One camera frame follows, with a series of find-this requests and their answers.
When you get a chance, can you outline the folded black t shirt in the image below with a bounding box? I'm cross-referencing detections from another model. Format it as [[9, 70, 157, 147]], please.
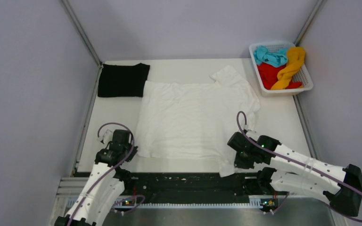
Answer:
[[97, 63, 150, 97]]

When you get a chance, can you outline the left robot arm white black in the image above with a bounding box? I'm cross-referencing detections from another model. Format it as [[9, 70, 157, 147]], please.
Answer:
[[54, 129, 137, 226]]

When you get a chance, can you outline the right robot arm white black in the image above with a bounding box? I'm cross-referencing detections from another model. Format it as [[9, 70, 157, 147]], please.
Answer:
[[227, 132, 362, 217]]

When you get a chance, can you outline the white t shirt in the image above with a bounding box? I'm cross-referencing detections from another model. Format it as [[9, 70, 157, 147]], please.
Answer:
[[134, 66, 261, 177]]

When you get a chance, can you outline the right aluminium corner post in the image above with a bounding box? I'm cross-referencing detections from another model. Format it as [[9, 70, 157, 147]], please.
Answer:
[[294, 0, 327, 46]]

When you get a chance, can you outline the left aluminium corner post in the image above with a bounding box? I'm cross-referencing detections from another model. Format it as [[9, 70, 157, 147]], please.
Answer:
[[59, 0, 102, 66]]

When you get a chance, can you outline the red t shirt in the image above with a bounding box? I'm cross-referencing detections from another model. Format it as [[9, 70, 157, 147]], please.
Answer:
[[257, 63, 303, 90]]

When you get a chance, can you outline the cyan t shirt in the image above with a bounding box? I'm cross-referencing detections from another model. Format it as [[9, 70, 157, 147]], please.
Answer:
[[253, 46, 288, 68]]

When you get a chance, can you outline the aluminium corner post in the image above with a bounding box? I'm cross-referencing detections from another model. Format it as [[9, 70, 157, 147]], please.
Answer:
[[294, 0, 327, 46], [59, 0, 102, 66]]

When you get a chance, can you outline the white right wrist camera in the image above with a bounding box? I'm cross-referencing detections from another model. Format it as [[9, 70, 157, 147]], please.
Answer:
[[243, 124, 257, 135]]

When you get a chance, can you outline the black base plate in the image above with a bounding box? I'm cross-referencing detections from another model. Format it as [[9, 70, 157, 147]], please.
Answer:
[[74, 169, 291, 205]]

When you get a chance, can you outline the aluminium front rail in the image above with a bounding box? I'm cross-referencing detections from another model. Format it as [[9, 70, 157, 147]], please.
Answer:
[[51, 175, 347, 226]]

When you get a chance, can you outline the yellow t shirt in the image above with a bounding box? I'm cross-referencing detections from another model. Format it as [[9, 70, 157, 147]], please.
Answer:
[[271, 47, 306, 90]]

